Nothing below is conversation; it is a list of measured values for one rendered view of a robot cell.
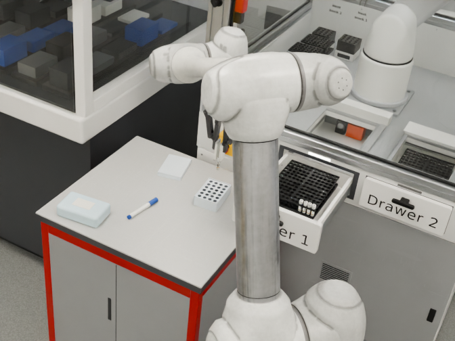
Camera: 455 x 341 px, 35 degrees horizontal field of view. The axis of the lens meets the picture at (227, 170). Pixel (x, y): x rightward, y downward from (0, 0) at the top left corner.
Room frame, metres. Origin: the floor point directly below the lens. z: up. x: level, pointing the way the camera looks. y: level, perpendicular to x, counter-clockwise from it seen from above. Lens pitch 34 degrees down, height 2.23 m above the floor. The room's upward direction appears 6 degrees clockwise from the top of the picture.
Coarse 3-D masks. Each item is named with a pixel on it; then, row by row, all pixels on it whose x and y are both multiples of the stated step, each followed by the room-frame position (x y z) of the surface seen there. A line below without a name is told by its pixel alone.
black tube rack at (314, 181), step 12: (288, 168) 1.99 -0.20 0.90; (300, 168) 1.99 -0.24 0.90; (312, 168) 2.01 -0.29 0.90; (288, 180) 1.92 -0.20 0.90; (300, 180) 1.93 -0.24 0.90; (312, 180) 1.94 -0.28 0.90; (324, 180) 1.99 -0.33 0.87; (336, 180) 1.95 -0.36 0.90; (288, 192) 1.85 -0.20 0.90; (300, 192) 1.90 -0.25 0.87; (312, 192) 1.87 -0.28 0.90; (324, 192) 1.87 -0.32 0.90; (288, 204) 1.83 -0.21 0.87
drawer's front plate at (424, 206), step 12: (372, 180) 1.93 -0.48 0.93; (372, 192) 1.92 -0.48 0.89; (384, 192) 1.91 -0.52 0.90; (396, 192) 1.89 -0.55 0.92; (408, 192) 1.89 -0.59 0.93; (360, 204) 1.94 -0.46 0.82; (384, 204) 1.90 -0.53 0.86; (396, 204) 1.89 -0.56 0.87; (420, 204) 1.86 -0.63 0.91; (432, 204) 1.84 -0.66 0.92; (444, 204) 1.84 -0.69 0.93; (396, 216) 1.88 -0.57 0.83; (432, 216) 1.84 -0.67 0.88; (444, 216) 1.83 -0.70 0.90; (432, 228) 1.83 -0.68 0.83; (444, 228) 1.82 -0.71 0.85
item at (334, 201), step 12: (288, 156) 2.09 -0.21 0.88; (300, 156) 2.08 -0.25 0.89; (324, 168) 2.03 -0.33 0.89; (348, 180) 1.97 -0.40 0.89; (336, 192) 1.97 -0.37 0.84; (348, 192) 1.95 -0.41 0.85; (324, 204) 1.90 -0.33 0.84; (336, 204) 1.85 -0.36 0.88; (324, 216) 1.76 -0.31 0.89; (324, 228) 1.76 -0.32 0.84
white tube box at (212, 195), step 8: (208, 184) 2.00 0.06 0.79; (216, 184) 2.00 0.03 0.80; (224, 184) 2.00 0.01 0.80; (200, 192) 1.94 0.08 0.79; (208, 192) 1.96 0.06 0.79; (216, 192) 1.95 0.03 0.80; (224, 192) 1.96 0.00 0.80; (200, 200) 1.90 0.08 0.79; (208, 200) 1.90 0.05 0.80; (216, 200) 1.91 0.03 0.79; (224, 200) 1.95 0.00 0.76; (208, 208) 1.89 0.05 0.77; (216, 208) 1.88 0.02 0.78
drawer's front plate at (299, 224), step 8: (280, 208) 1.72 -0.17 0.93; (232, 216) 1.78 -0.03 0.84; (280, 216) 1.71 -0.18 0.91; (288, 216) 1.70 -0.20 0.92; (296, 216) 1.70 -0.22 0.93; (288, 224) 1.70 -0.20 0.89; (296, 224) 1.69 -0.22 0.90; (304, 224) 1.68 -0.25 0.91; (312, 224) 1.67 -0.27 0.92; (320, 224) 1.67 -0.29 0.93; (288, 232) 1.70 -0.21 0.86; (296, 232) 1.69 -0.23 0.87; (304, 232) 1.68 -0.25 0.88; (312, 232) 1.67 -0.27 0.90; (320, 232) 1.66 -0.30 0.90; (288, 240) 1.70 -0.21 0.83; (296, 240) 1.69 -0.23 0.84; (304, 240) 1.68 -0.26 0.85; (312, 240) 1.67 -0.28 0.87; (304, 248) 1.67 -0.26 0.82; (312, 248) 1.66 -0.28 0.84
